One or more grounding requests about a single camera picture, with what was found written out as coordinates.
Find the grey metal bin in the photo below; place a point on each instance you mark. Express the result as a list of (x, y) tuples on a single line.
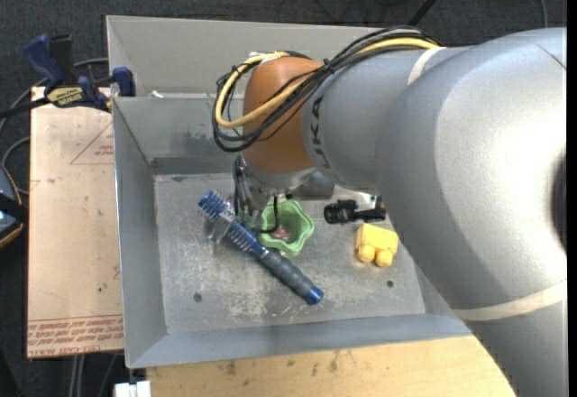
[(216, 296)]

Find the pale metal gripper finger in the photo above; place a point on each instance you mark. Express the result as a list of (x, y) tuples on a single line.
[(219, 230), (227, 214)]

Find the yellow toy block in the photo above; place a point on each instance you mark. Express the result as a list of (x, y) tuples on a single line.
[(376, 244)]

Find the green flower-shaped bowl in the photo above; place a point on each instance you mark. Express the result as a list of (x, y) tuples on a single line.
[(295, 224)]

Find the brown cardboard board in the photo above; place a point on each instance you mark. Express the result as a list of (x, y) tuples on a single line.
[(72, 228)]

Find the black cylinder on white bracket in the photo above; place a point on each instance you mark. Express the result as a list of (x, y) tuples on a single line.
[(341, 211)]

